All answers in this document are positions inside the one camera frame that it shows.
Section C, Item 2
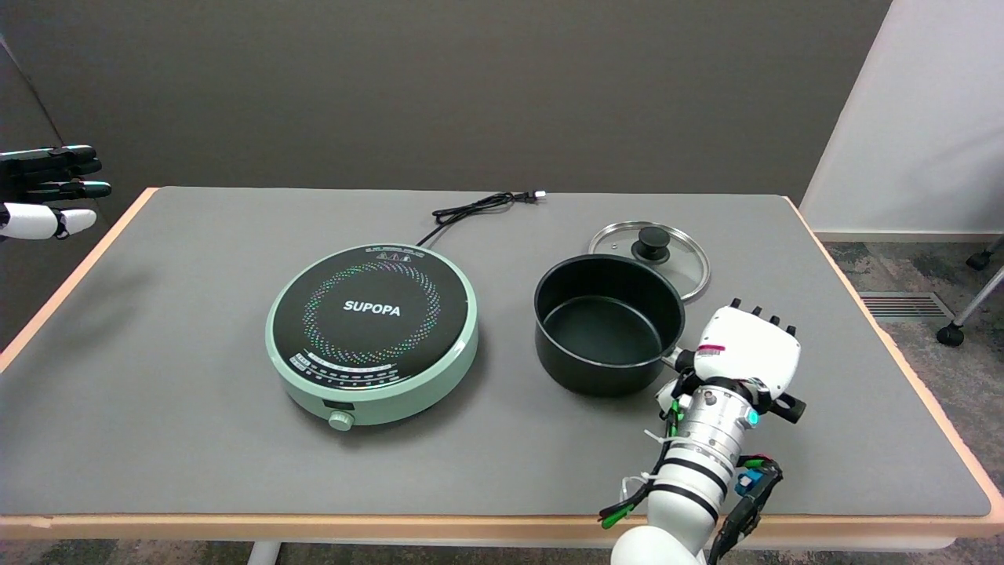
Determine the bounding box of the green round induction cooker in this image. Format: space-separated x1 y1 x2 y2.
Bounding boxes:
265 243 480 432

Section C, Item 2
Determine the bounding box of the grey wheeled chair base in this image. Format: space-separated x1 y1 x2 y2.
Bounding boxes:
937 238 1004 348

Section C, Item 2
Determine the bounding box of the black power cord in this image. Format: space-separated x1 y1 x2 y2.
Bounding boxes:
416 191 547 248

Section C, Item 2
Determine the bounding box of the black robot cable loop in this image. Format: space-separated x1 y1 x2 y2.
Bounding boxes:
708 455 784 565

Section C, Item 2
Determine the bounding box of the black saucepan with handle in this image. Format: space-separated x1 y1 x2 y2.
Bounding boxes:
534 253 807 425

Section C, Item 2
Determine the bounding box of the floor air vent grille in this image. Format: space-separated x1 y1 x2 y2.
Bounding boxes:
859 292 954 321

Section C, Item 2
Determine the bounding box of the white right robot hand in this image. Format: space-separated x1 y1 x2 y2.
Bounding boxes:
657 298 801 425

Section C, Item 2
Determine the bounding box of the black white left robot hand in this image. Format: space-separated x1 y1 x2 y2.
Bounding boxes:
0 145 112 242

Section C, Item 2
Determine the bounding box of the grey table mat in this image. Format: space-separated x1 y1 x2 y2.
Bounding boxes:
0 187 993 519

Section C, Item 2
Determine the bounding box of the black cable with green tip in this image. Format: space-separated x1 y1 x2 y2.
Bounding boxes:
600 483 675 530

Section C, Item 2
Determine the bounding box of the glass lid with black knob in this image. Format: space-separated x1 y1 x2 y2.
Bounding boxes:
588 221 711 303

